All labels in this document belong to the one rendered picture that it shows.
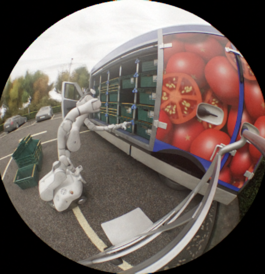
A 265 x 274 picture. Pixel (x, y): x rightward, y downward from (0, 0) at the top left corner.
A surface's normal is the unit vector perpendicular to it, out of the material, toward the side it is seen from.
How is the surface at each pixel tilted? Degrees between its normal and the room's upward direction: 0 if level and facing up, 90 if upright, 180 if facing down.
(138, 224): 0
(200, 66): 90
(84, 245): 0
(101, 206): 0
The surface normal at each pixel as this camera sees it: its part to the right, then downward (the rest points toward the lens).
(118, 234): 0.07, -0.91
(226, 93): -0.69, 0.24
